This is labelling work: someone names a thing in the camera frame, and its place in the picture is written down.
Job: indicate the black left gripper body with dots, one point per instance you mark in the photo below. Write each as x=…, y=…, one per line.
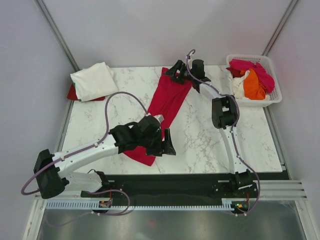
x=153, y=144

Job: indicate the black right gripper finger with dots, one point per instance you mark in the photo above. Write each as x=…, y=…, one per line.
x=180, y=79
x=178, y=68

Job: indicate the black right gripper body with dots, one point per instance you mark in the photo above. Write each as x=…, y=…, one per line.
x=187, y=73

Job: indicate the crimson red t shirt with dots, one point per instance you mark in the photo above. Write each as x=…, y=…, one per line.
x=166, y=101

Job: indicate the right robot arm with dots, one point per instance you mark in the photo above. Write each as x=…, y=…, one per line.
x=225, y=115

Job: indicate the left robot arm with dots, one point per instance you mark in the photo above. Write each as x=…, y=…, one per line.
x=51, y=170

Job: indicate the dark maroon shirt in basket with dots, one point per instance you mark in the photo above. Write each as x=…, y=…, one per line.
x=236, y=73

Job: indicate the cream white shirt in basket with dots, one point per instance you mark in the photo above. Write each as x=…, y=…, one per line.
x=238, y=85

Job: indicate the orange shirt in basket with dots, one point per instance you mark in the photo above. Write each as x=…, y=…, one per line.
x=253, y=90

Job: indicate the pink shirt in basket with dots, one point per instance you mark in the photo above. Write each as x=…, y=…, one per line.
x=264, y=78

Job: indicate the folded white t shirt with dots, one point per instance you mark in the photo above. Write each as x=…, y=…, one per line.
x=94, y=82

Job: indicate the white plastic laundry basket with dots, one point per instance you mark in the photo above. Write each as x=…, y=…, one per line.
x=272, y=98

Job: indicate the folded dark red t shirt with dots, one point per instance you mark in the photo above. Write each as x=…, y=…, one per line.
x=73, y=96

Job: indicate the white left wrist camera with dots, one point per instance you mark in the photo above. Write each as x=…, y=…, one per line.
x=159, y=117

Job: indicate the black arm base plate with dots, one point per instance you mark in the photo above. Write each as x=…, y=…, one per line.
x=170, y=189

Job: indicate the white slotted cable duct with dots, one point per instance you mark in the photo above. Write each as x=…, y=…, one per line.
x=99, y=205

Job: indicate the right aluminium frame post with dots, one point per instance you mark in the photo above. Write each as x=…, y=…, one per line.
x=280, y=26

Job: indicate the aluminium frame post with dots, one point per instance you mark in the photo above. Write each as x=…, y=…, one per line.
x=57, y=33
x=280, y=26

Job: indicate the left aluminium frame post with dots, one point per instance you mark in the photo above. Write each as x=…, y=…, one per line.
x=57, y=33

